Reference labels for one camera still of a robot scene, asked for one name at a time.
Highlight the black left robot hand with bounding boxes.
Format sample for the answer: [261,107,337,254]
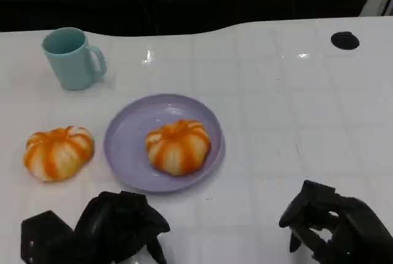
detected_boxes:
[72,190,171,264]

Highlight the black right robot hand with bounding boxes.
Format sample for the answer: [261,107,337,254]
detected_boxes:
[278,179,393,264]

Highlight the orange and white bread roll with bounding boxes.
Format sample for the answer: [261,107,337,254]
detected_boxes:
[144,119,212,176]
[23,125,95,182]

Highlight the lilac plate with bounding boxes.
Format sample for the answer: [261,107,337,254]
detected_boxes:
[103,93,227,194]

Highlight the pale green mug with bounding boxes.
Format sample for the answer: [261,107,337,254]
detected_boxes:
[42,27,107,91]

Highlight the black round table grommet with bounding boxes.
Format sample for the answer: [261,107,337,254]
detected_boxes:
[330,31,360,50]

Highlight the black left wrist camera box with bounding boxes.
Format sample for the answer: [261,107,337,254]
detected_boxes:
[20,211,74,264]

